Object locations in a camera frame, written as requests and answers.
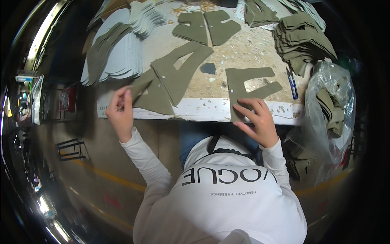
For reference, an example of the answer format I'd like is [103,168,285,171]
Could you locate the person's right hand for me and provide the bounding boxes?
[232,98,280,149]

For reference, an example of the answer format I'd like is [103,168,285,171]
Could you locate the person's left hand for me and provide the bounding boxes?
[105,85,134,143]

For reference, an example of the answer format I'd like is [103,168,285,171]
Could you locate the olive fabric cut piece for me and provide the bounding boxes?
[204,10,241,46]
[151,41,215,107]
[172,11,209,46]
[123,69,176,116]
[225,67,283,123]

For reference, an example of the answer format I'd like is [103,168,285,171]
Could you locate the blue thread snips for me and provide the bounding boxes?
[286,67,299,100]

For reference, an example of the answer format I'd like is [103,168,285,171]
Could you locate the red crate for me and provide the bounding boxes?
[59,85,77,112]

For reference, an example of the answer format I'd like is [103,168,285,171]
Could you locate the stack of grey foam sheets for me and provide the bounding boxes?
[80,8,144,87]

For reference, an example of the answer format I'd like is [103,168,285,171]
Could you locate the olive fabric layers on foam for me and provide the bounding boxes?
[87,23,132,86]

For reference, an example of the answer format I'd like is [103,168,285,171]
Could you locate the person's legs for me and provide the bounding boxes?
[179,121,263,168]

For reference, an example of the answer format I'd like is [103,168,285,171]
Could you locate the clear plastic bag of scraps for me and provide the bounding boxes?
[286,60,356,185]

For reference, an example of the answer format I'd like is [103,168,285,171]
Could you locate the dark grey fabric scrap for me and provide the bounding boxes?
[199,62,216,75]

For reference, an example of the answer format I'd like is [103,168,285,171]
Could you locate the background shelf rack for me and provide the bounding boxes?
[15,74,45,126]

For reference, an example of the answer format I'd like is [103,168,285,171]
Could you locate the person's body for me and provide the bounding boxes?
[133,135,308,244]

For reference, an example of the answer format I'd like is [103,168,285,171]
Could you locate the tall stack of olive fabric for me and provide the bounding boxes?
[273,13,337,77]

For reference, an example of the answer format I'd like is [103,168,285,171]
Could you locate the fanned stack of white cutouts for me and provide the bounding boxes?
[129,1,167,39]

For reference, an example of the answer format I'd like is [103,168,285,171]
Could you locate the brown cardboard sheet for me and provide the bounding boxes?
[88,0,132,30]

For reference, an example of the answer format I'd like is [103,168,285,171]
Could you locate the small pile of olive fabric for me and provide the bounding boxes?
[244,0,280,28]

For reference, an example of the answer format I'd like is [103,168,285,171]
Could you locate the heap of yellow rubber bands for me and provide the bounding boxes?
[170,1,219,16]

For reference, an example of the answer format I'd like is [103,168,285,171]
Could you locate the black metal stool frame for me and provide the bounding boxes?
[56,138,87,161]

